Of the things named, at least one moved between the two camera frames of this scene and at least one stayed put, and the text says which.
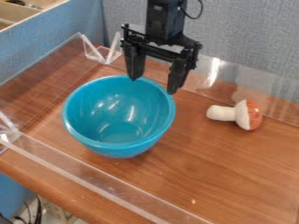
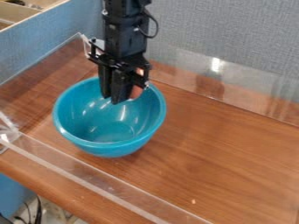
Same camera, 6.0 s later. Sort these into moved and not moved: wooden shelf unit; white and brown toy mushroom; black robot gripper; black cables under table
Moved: black robot gripper; white and brown toy mushroom
Not moved: wooden shelf unit; black cables under table
